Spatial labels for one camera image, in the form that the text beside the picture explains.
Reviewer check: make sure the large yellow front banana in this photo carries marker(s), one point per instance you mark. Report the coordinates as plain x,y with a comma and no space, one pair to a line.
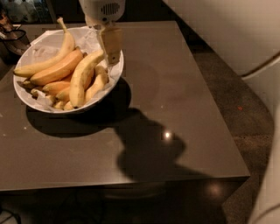
80,76

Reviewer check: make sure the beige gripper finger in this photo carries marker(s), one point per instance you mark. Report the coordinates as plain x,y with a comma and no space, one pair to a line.
110,39

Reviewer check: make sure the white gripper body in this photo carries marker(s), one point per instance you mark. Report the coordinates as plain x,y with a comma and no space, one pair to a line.
102,9

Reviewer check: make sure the orange banana lower left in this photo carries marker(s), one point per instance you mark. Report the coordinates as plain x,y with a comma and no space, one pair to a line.
54,87

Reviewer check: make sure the white bowl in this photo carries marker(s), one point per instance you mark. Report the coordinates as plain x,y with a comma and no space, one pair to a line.
116,76

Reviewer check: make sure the white paper liner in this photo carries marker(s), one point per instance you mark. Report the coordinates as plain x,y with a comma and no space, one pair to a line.
87,38

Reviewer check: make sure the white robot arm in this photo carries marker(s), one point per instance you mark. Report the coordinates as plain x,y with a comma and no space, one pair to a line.
246,35

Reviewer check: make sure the small yellow banana right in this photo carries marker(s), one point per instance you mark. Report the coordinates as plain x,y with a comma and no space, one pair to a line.
101,79

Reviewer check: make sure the black wire basket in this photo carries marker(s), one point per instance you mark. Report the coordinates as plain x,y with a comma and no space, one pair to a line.
15,41

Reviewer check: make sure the long yellow banana top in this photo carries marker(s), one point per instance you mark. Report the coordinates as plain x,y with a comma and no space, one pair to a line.
68,44

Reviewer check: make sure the orange-yellow banana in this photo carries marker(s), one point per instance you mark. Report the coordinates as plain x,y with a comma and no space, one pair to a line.
60,70

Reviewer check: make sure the white bottles in background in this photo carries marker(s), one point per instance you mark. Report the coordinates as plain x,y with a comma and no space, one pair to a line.
27,11

